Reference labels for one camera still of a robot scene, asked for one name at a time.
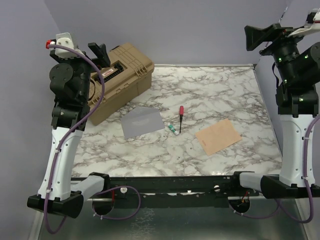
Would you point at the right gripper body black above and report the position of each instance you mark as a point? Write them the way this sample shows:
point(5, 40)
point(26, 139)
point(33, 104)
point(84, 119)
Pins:
point(280, 35)

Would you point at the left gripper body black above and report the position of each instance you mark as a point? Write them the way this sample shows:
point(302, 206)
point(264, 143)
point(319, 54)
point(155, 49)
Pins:
point(82, 63)

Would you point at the grey envelope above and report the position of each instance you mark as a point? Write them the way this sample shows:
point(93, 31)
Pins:
point(140, 121)

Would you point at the green white glue stick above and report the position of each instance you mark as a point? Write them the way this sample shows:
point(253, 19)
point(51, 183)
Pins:
point(172, 128)

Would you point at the tan paper letter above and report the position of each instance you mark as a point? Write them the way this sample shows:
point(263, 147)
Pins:
point(218, 137)

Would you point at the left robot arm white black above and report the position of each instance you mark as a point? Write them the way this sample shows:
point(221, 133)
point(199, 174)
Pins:
point(70, 82)

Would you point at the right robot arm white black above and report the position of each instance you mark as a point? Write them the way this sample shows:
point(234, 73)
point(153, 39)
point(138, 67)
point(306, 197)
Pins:
point(298, 108)

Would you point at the tan plastic tool case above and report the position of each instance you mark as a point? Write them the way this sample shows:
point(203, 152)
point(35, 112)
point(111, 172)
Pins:
point(129, 75)

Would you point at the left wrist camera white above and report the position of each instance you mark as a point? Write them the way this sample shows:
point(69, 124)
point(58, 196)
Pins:
point(66, 40)

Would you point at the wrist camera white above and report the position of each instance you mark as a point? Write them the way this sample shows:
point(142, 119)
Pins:
point(66, 40)
point(308, 22)

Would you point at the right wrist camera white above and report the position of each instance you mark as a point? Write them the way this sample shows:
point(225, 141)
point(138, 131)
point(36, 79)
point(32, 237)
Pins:
point(308, 22)

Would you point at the red handled screwdriver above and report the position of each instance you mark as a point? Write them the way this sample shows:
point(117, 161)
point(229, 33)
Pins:
point(181, 114)

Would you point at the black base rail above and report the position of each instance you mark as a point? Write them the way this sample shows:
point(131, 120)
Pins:
point(176, 191)

